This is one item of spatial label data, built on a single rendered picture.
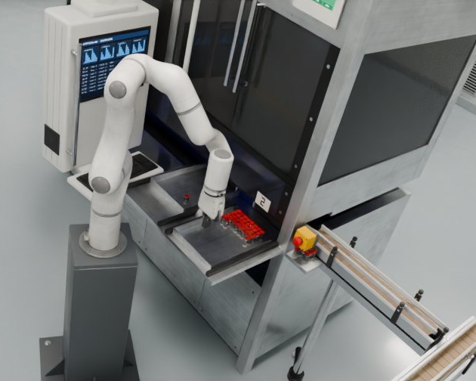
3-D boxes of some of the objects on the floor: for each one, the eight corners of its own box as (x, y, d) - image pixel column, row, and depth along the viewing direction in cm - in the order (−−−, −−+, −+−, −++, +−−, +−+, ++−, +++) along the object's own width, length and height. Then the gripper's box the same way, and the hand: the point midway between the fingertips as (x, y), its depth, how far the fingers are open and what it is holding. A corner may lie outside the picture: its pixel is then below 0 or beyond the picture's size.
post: (243, 361, 310) (381, -39, 190) (251, 370, 307) (395, -33, 186) (234, 367, 306) (369, -39, 186) (242, 375, 303) (384, -32, 182)
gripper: (194, 179, 214) (186, 218, 224) (219, 202, 206) (210, 240, 216) (209, 175, 219) (201, 212, 229) (235, 196, 211) (225, 234, 221)
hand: (206, 222), depth 222 cm, fingers closed
